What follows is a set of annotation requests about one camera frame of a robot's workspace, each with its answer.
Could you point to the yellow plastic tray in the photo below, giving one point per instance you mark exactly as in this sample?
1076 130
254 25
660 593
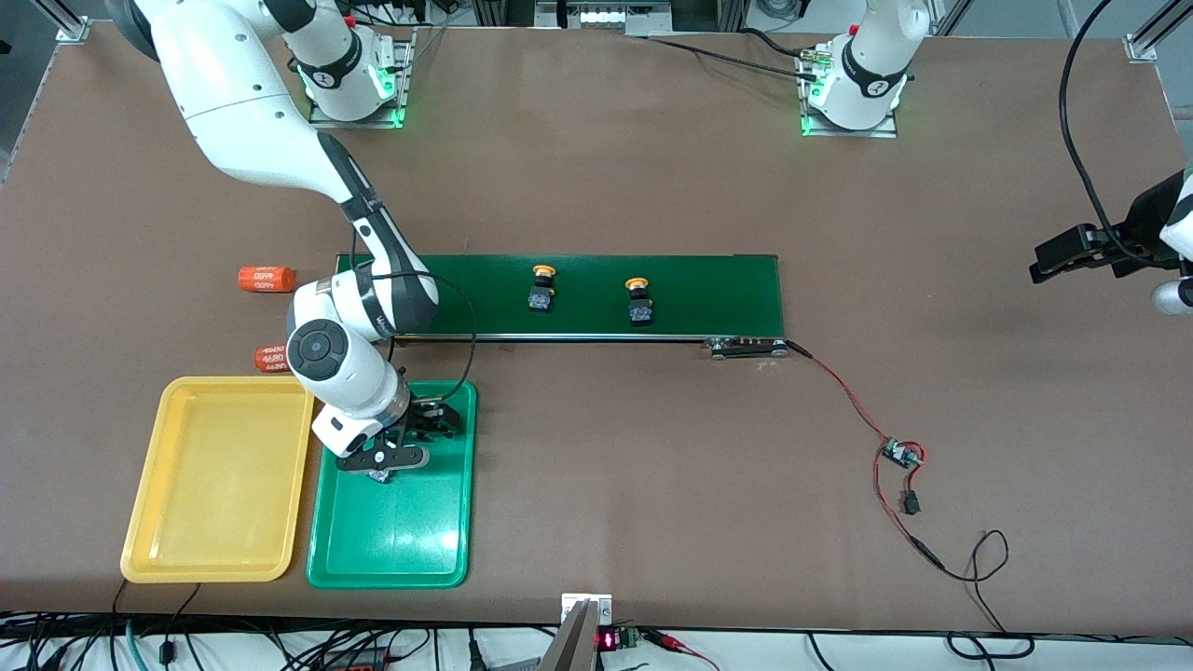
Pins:
219 475

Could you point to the small green circuit board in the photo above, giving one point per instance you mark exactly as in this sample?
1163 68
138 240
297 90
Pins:
900 453

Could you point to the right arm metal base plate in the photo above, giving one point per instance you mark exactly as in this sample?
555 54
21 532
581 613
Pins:
401 102

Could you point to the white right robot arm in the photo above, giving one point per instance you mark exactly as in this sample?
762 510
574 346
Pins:
242 93

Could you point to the equipment rack behind table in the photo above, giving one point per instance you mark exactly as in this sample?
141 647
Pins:
606 17

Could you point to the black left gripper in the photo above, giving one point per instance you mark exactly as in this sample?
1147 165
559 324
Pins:
1143 226

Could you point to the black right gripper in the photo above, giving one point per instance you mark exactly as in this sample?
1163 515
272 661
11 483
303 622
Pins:
428 416

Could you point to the orange 4680 cylinder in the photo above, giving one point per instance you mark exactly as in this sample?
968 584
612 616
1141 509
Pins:
270 358
267 279

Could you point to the green push button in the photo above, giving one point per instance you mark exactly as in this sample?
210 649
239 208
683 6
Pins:
380 477

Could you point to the silver mount bracket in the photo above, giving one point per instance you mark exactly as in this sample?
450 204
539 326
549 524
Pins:
601 606

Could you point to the green plastic tray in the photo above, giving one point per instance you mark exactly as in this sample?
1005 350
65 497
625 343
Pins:
391 531

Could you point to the red LED display module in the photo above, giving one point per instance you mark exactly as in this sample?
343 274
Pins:
608 640

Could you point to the red clip lead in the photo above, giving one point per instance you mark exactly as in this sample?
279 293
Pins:
676 643

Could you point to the yellow push button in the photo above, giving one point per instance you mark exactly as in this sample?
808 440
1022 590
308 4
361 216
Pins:
539 300
639 312

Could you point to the green conveyor belt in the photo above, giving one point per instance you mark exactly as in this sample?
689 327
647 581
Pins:
708 294

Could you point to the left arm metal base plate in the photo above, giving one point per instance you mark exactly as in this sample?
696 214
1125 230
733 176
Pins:
885 129

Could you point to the grey mount bar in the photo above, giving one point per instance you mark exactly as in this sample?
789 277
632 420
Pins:
569 648

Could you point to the small black plug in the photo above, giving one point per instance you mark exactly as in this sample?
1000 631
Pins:
911 504

